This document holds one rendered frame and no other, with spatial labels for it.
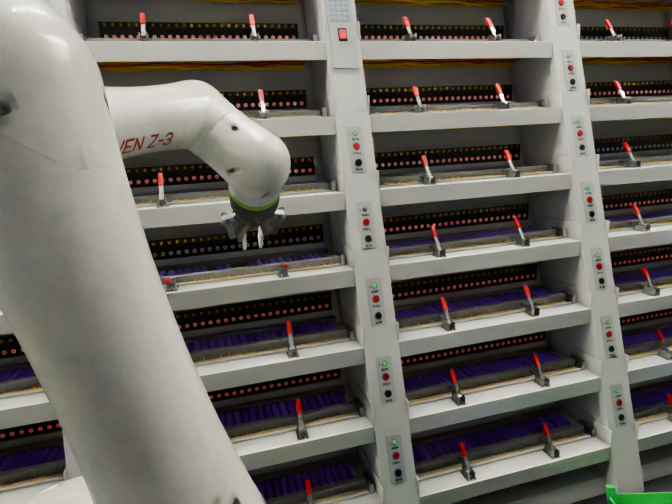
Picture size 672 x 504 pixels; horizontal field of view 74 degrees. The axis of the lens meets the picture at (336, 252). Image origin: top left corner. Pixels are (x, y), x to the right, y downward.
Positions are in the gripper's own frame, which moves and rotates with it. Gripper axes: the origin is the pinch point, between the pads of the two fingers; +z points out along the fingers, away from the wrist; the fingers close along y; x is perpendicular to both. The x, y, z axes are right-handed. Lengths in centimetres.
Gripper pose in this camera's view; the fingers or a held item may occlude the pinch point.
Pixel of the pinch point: (252, 238)
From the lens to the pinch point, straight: 106.7
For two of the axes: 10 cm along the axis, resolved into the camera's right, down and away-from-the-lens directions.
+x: 1.8, 9.4, -2.9
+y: -9.6, 1.1, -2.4
